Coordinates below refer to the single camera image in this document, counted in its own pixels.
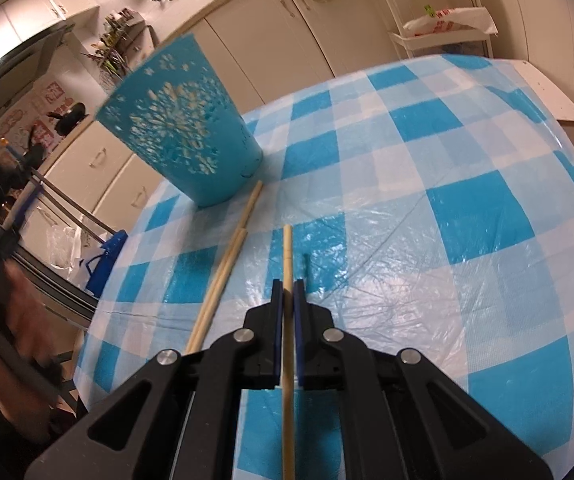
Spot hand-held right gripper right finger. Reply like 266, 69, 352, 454
293, 280, 552, 480

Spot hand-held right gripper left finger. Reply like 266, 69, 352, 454
24, 280, 284, 480

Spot wooden chopstick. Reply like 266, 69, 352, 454
185, 180, 265, 356
187, 227, 248, 356
281, 224, 297, 480

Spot blue cutout pattern cup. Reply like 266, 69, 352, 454
94, 34, 264, 208

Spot person's left hand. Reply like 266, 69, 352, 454
0, 267, 65, 378

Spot mop poles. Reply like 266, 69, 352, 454
10, 145, 119, 242

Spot blue shopping bag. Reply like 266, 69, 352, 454
83, 230, 129, 297

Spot cream drawer cabinet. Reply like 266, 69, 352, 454
17, 120, 169, 241

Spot black kettle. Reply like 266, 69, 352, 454
48, 102, 89, 137

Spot grey range hood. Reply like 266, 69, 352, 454
0, 24, 76, 132

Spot cream upper cabinet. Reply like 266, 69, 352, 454
0, 0, 101, 77

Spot countertop utensil clutter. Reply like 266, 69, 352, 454
98, 7, 159, 83

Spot cream door cabinet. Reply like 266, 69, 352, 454
157, 0, 403, 117

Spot white red printed plastic bag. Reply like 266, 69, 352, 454
402, 4, 499, 39

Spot cream tall cabinet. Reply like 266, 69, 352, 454
487, 0, 574, 191

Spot pink wall stickers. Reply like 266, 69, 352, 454
0, 79, 70, 153

